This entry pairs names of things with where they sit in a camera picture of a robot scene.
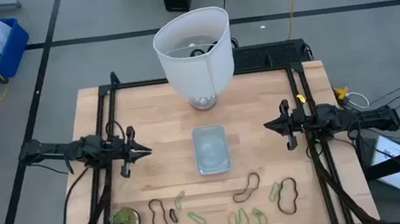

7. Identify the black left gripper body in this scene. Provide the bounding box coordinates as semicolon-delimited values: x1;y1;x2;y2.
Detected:
107;125;142;181

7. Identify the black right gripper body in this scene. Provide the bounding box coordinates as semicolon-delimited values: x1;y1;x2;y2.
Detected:
277;96;310;152

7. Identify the small dark rubber band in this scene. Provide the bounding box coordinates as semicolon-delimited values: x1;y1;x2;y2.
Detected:
168;207;180;224

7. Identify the grey plastic bin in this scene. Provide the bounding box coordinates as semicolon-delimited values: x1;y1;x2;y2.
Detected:
191;122;233;178

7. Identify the yellow plug connector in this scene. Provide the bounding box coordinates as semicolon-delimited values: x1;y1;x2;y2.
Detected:
332;85;351;103

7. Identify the black perforated box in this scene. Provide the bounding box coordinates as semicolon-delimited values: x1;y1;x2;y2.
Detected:
232;36;314;72

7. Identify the white shade table lamp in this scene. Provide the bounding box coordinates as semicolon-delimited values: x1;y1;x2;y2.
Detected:
148;4;241;117

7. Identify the white paper sheet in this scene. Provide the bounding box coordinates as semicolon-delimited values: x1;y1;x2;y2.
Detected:
366;133;400;199

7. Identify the black metal table frame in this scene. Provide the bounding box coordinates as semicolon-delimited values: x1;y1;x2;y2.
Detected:
38;40;382;224

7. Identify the white cable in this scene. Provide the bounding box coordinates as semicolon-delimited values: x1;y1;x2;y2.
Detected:
346;89;371;111

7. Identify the black hanging cable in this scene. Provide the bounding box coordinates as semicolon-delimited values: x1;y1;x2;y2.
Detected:
52;166;98;224

